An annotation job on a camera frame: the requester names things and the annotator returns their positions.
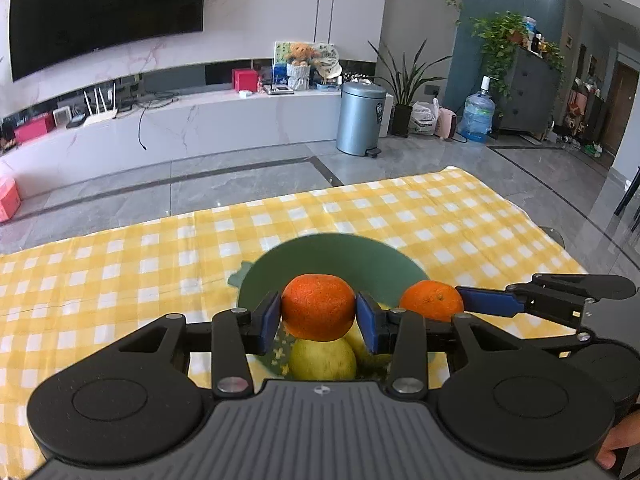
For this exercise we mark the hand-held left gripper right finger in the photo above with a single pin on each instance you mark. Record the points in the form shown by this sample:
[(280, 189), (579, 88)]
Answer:
[(365, 321)]

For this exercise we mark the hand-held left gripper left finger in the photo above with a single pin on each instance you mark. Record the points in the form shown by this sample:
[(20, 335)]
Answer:
[(270, 319)]

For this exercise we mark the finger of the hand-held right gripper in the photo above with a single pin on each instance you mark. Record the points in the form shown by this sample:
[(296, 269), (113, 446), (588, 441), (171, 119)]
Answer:
[(487, 302), (545, 342)]

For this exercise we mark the orange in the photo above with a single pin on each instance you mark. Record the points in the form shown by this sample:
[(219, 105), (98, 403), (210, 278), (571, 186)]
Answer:
[(431, 300), (317, 305)]

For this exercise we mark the green bowl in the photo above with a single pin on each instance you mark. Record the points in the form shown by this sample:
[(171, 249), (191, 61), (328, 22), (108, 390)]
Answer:
[(325, 255)]

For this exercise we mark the person's right hand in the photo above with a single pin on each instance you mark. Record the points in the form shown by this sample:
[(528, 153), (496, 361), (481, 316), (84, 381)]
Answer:
[(620, 435)]

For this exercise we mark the yellow-green pear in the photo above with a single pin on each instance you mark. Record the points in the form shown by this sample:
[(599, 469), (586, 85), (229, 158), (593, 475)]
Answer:
[(376, 359), (322, 361)]

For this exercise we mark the yellow checked tablecloth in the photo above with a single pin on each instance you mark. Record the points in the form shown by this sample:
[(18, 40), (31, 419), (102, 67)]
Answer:
[(150, 270)]

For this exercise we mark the black chair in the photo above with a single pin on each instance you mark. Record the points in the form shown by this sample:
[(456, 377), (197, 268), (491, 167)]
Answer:
[(631, 195)]

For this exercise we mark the pink appliance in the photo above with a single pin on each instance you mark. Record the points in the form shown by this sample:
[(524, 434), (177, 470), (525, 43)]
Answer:
[(446, 124)]

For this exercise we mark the blue water jug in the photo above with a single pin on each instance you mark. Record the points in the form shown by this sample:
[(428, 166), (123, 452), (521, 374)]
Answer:
[(477, 117)]

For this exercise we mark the white plastic bag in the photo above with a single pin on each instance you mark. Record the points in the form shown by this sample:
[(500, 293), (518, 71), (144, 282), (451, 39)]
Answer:
[(422, 119)]

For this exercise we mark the white marble television console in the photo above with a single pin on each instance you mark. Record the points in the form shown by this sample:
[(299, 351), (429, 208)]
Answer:
[(225, 125)]

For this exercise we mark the grey pedal trash can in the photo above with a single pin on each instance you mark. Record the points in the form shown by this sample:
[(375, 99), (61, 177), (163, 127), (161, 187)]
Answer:
[(360, 120)]

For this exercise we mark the long-leaf plant in black pot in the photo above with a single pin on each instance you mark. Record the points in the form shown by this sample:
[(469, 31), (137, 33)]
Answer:
[(401, 119)]

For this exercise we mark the grey drawer cabinet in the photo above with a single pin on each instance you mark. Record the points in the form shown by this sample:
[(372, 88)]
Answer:
[(530, 95)]

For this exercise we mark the red box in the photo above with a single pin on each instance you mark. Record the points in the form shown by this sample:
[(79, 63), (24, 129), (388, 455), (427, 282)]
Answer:
[(246, 81)]

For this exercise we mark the brown door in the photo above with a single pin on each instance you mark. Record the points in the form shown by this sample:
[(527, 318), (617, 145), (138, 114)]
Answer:
[(622, 105)]

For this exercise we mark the teddy bear bouquet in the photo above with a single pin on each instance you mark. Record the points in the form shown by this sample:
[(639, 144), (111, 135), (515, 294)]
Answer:
[(300, 67)]

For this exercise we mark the green pothos plant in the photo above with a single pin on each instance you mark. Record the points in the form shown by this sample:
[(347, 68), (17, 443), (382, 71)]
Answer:
[(497, 40)]

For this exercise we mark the patterned hand fan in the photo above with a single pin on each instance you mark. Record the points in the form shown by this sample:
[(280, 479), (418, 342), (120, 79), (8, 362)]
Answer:
[(327, 60)]

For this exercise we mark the white router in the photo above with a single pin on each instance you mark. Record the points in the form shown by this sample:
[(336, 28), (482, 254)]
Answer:
[(100, 112)]

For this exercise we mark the pink box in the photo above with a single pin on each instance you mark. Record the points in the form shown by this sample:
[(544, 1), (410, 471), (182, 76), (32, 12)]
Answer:
[(9, 200)]

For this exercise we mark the small white device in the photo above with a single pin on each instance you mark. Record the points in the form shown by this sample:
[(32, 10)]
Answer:
[(63, 118)]

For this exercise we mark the pink-red flat box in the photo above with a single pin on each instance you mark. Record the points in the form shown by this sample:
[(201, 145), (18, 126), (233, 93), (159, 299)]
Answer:
[(34, 129)]

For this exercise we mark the black television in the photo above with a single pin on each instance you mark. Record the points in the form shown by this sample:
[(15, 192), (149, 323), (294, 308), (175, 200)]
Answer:
[(100, 10)]

